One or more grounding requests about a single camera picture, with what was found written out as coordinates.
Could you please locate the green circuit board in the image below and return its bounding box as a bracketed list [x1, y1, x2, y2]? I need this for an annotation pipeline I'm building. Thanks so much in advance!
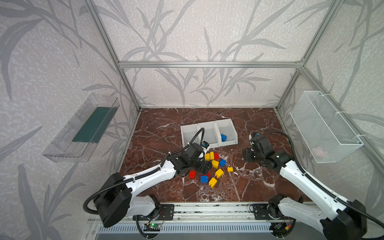
[143, 223, 162, 232]

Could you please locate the white right plastic bin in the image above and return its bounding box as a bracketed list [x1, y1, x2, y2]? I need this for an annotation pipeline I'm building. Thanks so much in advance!
[215, 119, 239, 147]

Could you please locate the white middle plastic bin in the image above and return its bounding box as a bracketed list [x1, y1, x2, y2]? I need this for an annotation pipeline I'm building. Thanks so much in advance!
[198, 121, 220, 149]

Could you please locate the white wire mesh basket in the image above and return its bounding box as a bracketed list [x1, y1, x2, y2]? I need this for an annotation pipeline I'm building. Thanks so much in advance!
[290, 91, 364, 164]

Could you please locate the white left plastic bin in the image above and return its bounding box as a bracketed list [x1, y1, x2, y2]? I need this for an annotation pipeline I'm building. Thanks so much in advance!
[181, 124, 202, 147]

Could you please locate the clear wall shelf tray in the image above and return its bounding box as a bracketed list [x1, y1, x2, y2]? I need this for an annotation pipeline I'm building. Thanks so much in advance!
[43, 94, 120, 163]

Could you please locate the white plastic bin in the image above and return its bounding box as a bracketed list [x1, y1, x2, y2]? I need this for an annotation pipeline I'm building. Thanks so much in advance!
[215, 119, 239, 147]
[181, 124, 202, 147]
[198, 121, 220, 149]

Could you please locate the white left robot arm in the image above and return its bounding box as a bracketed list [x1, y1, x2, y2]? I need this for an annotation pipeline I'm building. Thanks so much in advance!
[83, 128, 213, 228]

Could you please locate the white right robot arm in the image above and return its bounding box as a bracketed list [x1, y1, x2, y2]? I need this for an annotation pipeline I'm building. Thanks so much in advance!
[245, 133, 384, 240]

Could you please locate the blue lego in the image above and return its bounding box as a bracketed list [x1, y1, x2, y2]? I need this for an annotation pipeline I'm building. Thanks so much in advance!
[221, 134, 227, 142]

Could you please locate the blue lego brick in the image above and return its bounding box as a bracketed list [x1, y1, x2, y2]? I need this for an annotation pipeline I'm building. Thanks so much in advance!
[200, 176, 209, 184]

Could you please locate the red lego brick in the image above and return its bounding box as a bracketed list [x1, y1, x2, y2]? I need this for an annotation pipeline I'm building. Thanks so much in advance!
[189, 171, 196, 179]

